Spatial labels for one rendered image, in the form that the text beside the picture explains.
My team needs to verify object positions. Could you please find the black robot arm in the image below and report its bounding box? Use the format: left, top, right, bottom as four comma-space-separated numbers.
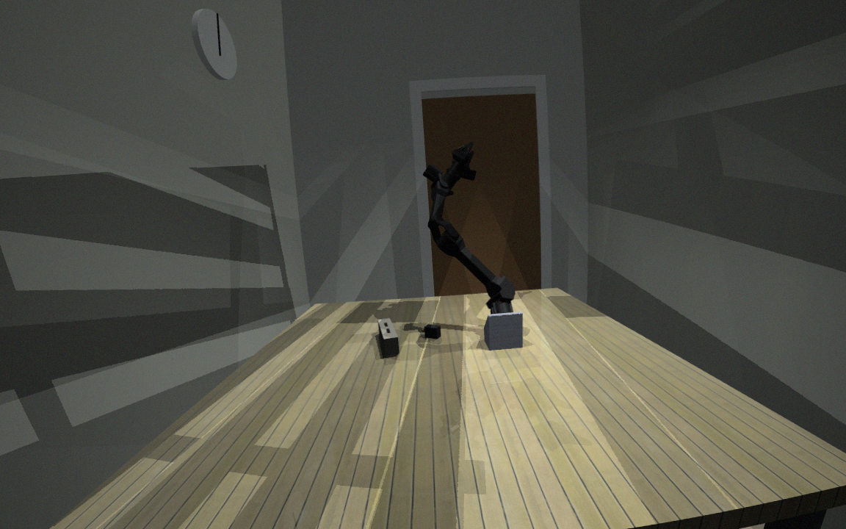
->
422, 163, 516, 314

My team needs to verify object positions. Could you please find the black two-prong plug charger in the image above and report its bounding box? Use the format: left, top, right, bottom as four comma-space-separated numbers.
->
422, 325, 441, 339

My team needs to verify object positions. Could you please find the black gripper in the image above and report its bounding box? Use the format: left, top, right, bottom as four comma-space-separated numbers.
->
446, 142, 474, 180

